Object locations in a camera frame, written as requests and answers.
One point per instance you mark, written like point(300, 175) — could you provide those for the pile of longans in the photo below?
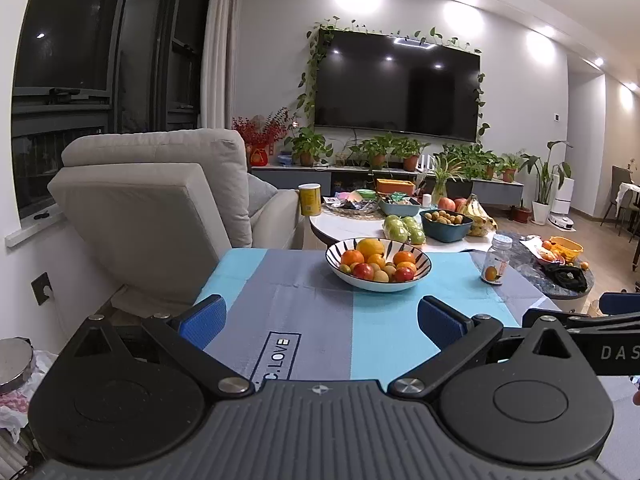
point(445, 217)

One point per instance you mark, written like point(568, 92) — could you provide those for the orange box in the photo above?
point(395, 186)

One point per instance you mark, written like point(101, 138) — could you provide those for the white curtain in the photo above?
point(222, 45)

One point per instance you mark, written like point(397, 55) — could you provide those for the dark blue bowl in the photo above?
point(445, 234)

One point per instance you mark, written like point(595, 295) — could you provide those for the clear bottle orange label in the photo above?
point(496, 265)

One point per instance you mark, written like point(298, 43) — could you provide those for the white plastic bag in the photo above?
point(15, 410)

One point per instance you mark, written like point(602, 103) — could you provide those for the tall plant white pot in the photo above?
point(540, 212)

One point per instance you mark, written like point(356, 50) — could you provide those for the green apple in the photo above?
point(411, 221)
point(396, 233)
point(394, 221)
point(417, 236)

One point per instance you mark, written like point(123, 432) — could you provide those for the white robot vacuum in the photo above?
point(562, 225)

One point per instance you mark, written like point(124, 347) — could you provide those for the black wall outlet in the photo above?
point(42, 288)

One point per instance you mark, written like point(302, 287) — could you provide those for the blue grey tablecloth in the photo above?
point(310, 300)

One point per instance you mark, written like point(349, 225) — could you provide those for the grey cushion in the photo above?
point(260, 195)

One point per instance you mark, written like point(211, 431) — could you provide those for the bunch of bananas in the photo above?
point(480, 217)

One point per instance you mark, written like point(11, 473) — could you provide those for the person's right hand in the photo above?
point(636, 397)

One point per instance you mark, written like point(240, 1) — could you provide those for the round metal lid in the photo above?
point(12, 365)

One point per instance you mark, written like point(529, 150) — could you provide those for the red berry branches red vase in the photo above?
point(258, 156)

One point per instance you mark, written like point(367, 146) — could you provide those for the green ivy vine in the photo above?
point(312, 70)

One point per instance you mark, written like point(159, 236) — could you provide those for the red apple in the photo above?
point(446, 204)

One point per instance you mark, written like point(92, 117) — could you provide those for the grey television cabinet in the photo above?
point(310, 180)

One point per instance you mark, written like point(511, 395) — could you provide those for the beige sofa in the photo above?
point(150, 200)

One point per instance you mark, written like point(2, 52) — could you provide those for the black bag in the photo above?
point(565, 277)

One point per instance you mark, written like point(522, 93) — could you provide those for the small plant red pot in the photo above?
point(521, 215)

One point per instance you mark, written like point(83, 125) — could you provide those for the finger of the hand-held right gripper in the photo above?
point(620, 302)
point(560, 320)

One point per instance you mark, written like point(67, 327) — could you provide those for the wall television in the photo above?
point(395, 85)

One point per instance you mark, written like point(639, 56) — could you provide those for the dark marble round table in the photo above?
point(530, 272)

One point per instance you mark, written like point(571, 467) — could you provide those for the yellow can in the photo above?
point(310, 202)

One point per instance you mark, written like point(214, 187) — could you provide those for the row of potted plants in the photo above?
point(310, 147)

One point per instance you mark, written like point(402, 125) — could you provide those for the white round coffee table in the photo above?
point(345, 227)

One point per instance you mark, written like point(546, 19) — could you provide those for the dining chair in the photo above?
point(620, 180)

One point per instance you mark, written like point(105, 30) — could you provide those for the glass vase with plant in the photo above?
point(439, 192)

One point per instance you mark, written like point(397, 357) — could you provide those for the small green bowl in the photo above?
point(365, 194)

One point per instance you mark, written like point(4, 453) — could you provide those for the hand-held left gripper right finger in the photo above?
point(440, 322)

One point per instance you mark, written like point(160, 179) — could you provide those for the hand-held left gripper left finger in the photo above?
point(205, 322)

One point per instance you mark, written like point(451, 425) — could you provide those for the yellow lemon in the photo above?
point(370, 248)

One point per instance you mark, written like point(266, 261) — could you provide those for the small red plum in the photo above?
point(404, 274)
point(363, 272)

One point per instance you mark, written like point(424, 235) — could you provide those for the teal snack tray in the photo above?
point(400, 210)

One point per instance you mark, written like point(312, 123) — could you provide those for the orange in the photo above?
point(352, 258)
point(410, 266)
point(404, 257)
point(376, 261)

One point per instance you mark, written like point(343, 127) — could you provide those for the orange plastic basket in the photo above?
point(567, 249)

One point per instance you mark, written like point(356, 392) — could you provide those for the small white cup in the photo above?
point(426, 200)

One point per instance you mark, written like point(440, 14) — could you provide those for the glass plate of snacks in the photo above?
point(350, 208)

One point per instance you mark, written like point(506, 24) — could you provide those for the dark window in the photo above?
point(65, 25)

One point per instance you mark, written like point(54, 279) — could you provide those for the white blue striped bowl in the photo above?
point(375, 286)

